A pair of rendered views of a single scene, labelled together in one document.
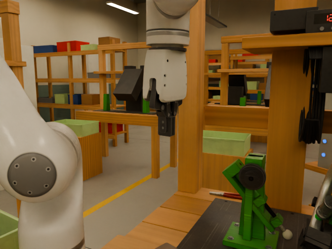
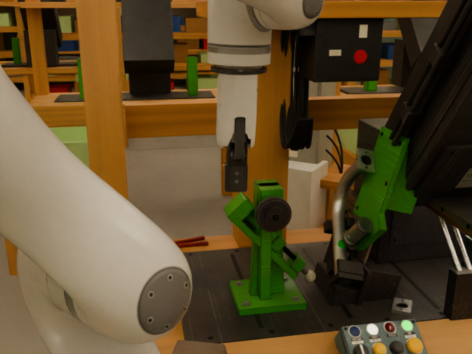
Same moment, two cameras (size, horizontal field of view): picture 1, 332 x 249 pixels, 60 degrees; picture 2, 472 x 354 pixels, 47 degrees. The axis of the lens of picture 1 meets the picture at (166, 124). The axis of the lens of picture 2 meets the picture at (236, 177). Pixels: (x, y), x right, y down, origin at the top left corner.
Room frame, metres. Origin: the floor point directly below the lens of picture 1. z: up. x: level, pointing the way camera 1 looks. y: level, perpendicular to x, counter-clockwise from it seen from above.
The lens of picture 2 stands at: (-0.01, 0.44, 1.53)
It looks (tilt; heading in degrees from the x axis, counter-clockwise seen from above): 18 degrees down; 323
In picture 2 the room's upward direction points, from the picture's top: straight up
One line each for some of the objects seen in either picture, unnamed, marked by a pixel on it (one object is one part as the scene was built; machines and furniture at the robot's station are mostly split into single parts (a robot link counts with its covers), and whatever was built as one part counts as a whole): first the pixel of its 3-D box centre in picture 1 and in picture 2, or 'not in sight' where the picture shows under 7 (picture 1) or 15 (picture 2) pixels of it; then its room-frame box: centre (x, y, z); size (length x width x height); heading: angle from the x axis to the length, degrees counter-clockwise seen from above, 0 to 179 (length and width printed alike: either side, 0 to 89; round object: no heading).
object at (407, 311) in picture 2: not in sight; (402, 306); (0.62, -0.48, 0.90); 0.06 x 0.04 x 0.01; 123
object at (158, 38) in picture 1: (168, 40); (239, 55); (0.58, 0.00, 1.47); 0.09 x 0.08 x 0.03; 147
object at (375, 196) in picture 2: not in sight; (392, 177); (0.70, -0.52, 1.17); 0.13 x 0.12 x 0.20; 64
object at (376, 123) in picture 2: not in sight; (419, 186); (0.80, -0.77, 1.07); 0.30 x 0.18 x 0.34; 64
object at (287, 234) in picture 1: (282, 228); (304, 270); (0.79, -0.34, 0.96); 0.06 x 0.03 x 0.06; 64
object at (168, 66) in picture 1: (167, 72); (237, 102); (0.58, 0.00, 1.41); 0.10 x 0.07 x 0.11; 147
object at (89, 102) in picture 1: (76, 91); not in sight; (6.69, 2.06, 1.13); 2.48 x 0.54 x 2.27; 63
